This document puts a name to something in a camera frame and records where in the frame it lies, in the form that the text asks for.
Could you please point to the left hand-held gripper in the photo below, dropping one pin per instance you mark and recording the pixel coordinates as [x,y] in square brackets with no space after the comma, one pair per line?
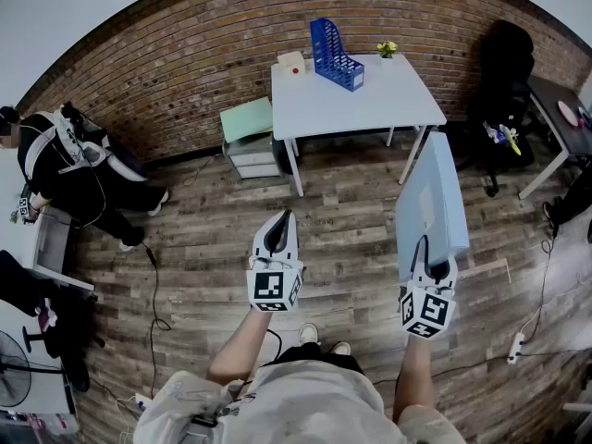
[270,289]

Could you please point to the pink plate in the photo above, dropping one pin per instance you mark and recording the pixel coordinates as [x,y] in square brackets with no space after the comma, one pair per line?
[569,113]

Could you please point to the person's black trousers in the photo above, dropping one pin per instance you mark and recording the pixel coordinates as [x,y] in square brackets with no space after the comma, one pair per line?
[314,354]

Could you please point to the grey drawer cabinet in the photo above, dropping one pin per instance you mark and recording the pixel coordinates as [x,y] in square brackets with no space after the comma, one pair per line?
[254,157]

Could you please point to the blue mesh file holder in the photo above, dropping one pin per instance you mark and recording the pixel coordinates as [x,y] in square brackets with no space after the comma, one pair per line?
[335,63]

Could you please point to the dark desk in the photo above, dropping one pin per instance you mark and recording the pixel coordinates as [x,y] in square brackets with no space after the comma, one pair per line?
[552,104]

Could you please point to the white desk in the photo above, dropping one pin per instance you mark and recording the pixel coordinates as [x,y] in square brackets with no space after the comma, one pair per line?
[48,248]

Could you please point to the yellow green toy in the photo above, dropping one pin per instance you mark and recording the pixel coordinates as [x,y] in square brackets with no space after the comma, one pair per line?
[506,136]

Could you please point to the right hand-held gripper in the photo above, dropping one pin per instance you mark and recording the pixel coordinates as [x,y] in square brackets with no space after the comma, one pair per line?
[430,312]

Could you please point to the white table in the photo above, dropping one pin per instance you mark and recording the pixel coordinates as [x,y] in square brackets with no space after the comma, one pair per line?
[351,104]

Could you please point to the person's right forearm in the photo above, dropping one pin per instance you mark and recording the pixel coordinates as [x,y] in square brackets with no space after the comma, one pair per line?
[416,377]

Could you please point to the person's left white shoe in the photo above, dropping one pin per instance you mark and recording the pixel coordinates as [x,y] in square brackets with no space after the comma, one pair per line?
[309,333]

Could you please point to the black office chair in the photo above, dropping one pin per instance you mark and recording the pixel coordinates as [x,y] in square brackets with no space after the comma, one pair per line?
[506,86]

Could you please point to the yellow flower plant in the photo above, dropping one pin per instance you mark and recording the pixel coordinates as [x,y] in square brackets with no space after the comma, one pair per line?
[387,49]

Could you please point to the beige box with red button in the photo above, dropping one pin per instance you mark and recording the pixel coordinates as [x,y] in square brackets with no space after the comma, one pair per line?
[290,63]

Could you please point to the black swivel chair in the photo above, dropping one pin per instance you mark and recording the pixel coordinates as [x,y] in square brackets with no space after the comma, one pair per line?
[28,289]

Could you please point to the person's white shirt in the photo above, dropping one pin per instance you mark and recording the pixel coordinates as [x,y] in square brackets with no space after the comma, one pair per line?
[300,405]

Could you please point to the black standing fan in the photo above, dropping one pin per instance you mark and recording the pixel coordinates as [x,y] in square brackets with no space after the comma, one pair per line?
[14,373]

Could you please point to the person's right white shoe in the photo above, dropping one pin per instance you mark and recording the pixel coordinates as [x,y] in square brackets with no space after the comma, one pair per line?
[341,348]

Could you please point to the person's left forearm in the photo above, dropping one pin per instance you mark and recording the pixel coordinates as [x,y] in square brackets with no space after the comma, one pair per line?
[240,349]

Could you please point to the white power strip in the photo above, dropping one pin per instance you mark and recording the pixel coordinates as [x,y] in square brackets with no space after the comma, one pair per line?
[139,402]
[515,347]

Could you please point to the person's white shoe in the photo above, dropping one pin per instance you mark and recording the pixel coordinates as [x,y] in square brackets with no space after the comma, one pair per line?
[309,333]
[341,348]

